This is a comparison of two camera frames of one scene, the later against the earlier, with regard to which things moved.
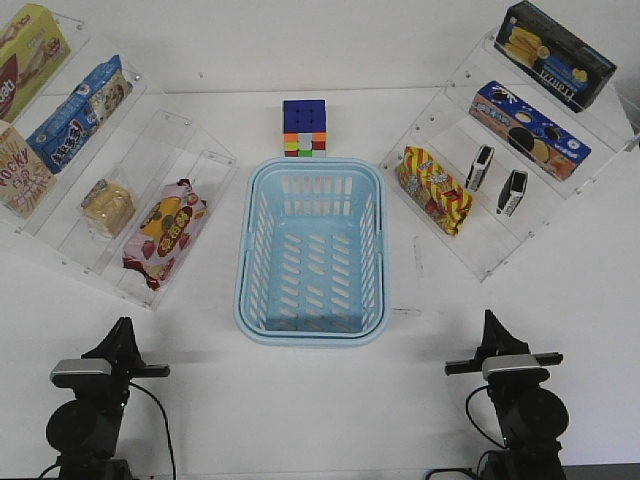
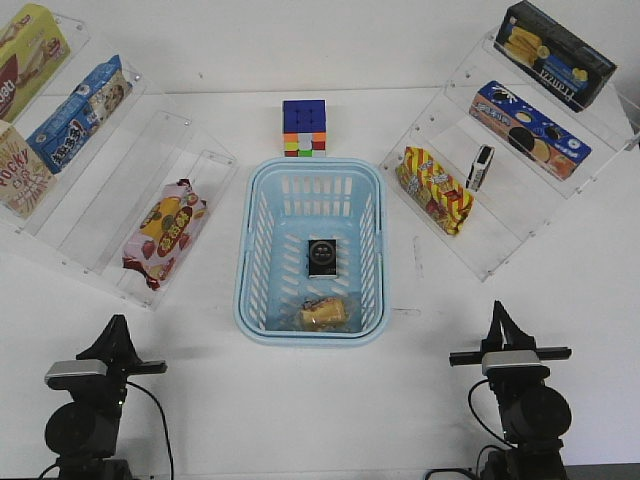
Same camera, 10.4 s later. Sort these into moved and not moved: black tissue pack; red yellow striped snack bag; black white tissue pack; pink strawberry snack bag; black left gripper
Moved: black tissue pack
Not moved: pink strawberry snack bag; red yellow striped snack bag; black white tissue pack; black left gripper
